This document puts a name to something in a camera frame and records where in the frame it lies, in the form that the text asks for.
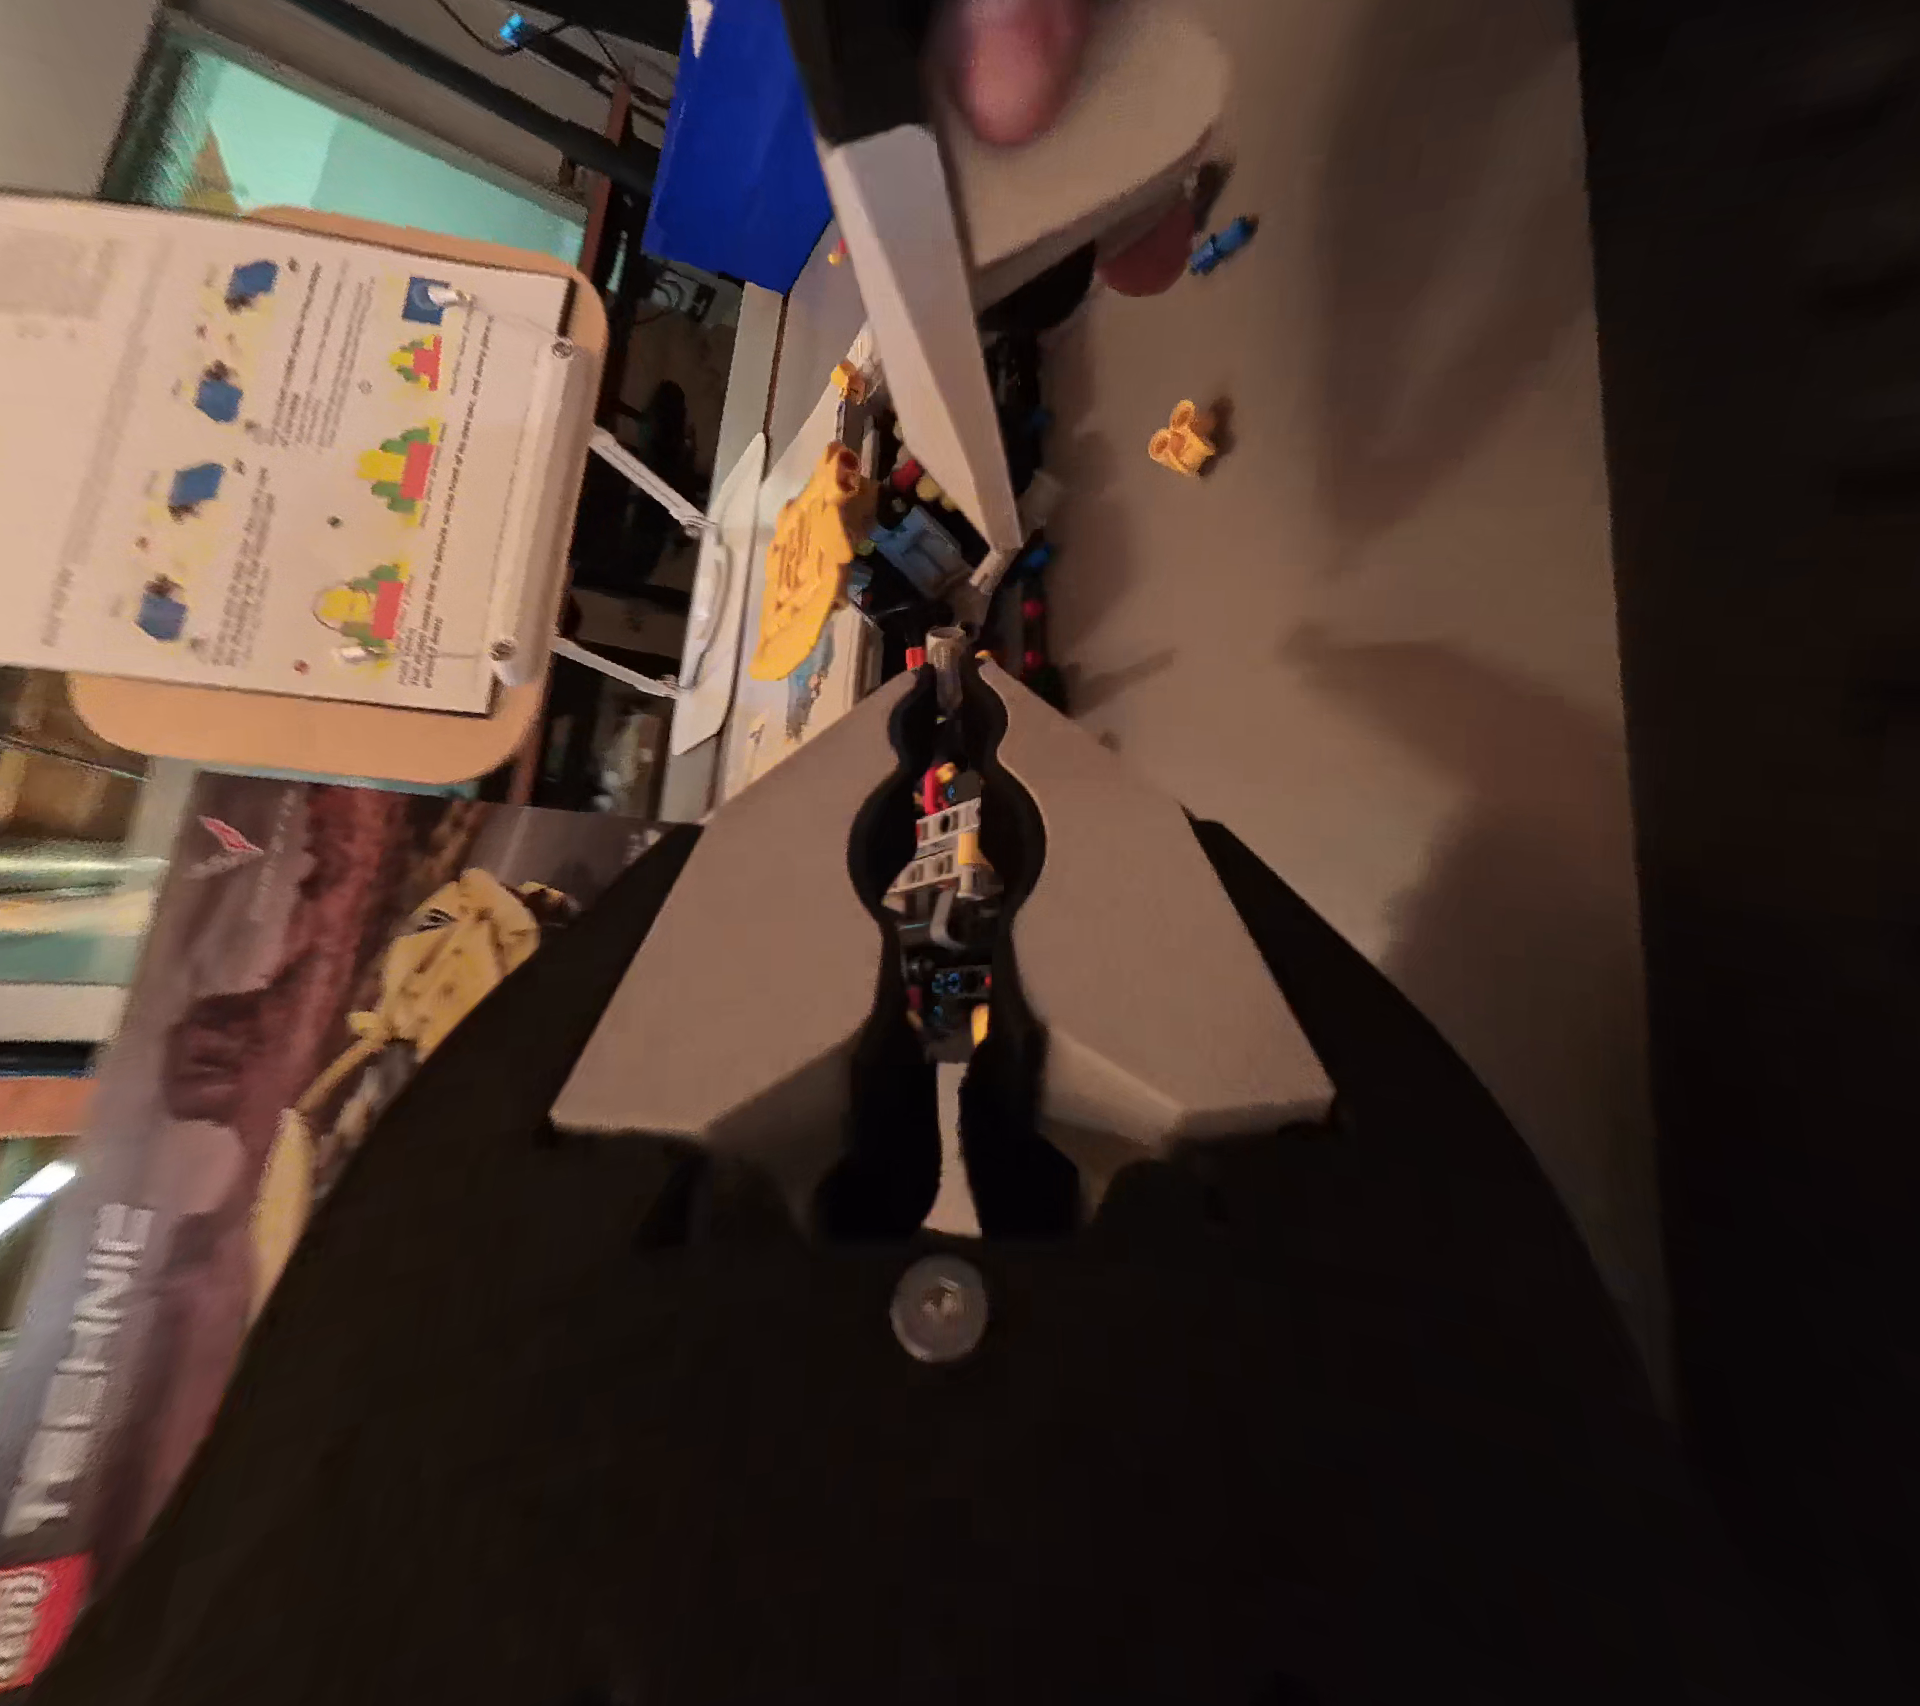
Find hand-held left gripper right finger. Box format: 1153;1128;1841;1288
960;658;1338;1235

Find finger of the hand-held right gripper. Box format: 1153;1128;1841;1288
823;120;1031;566

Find grey desk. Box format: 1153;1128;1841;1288
666;0;1669;1363

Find small yellow toy piece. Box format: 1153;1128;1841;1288
1147;398;1224;482

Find toy car set box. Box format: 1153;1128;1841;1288
0;768;670;1694

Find person's right hand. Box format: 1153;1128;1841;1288
926;0;1391;302

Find blue plastic bin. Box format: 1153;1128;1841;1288
643;0;834;298

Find open instruction booklet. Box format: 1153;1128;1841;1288
721;386;889;807

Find toy car chassis model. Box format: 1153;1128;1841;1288
746;310;1071;1069

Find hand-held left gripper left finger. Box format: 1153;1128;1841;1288
547;668;940;1232

